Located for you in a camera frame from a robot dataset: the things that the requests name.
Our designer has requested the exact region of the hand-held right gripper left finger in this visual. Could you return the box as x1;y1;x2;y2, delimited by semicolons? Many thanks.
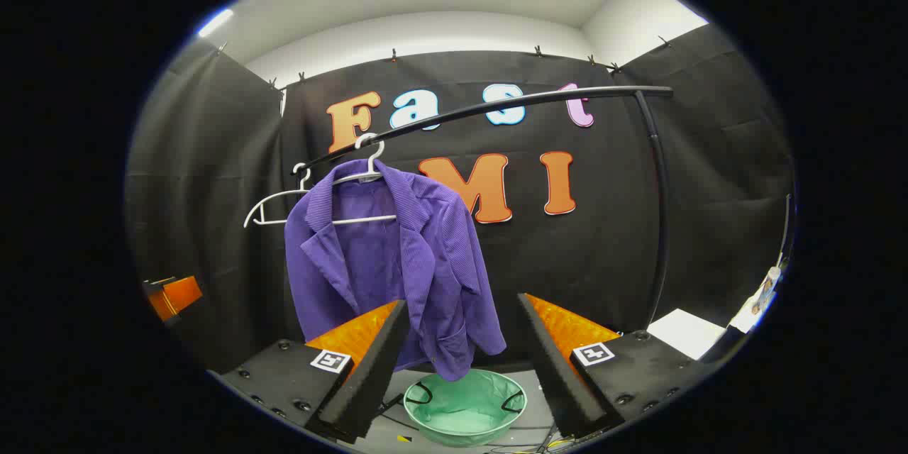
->
206;299;412;446

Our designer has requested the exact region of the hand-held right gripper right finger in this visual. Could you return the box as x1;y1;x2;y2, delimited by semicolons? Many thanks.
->
516;292;717;441

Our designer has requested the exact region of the green laundry hamper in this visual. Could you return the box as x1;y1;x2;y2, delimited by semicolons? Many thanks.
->
403;367;529;449

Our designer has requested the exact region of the purple corduroy jacket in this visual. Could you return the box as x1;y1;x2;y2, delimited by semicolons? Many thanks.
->
284;158;508;382

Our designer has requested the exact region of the white clothes hanger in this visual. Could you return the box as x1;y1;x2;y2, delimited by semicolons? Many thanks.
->
332;133;398;226
243;162;313;229

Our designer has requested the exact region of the black clothes rack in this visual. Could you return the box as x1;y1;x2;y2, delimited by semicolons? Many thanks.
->
292;85;675;341

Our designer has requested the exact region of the black backdrop cloth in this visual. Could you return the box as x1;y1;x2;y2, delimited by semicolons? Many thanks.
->
126;23;795;373

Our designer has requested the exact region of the white flat panel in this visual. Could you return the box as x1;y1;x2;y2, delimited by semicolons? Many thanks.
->
647;309;728;361

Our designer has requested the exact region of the white labelled bottle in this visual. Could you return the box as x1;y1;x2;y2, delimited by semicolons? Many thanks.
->
752;266;782;316

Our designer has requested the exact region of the row of black cloth clips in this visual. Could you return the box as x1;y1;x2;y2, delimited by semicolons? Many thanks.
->
216;35;671;89

